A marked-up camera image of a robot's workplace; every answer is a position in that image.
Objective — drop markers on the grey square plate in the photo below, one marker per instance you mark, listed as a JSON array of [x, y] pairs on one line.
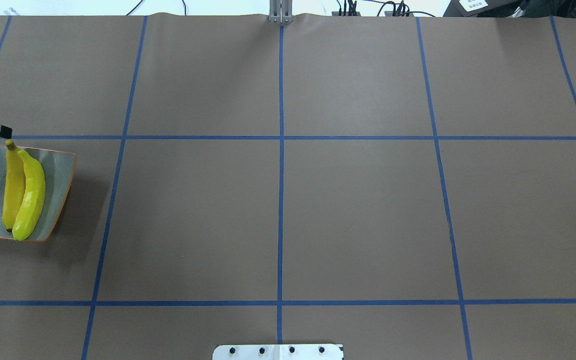
[[59, 168]]

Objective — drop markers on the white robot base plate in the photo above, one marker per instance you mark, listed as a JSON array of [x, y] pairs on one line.
[[304, 351]]

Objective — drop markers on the yellow banana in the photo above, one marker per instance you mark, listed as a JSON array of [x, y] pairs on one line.
[[33, 199], [14, 188]]

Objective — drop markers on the aluminium frame post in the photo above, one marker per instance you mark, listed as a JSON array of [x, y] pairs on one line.
[[281, 12]]

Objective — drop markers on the black box with label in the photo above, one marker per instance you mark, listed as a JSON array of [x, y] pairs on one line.
[[484, 9]]

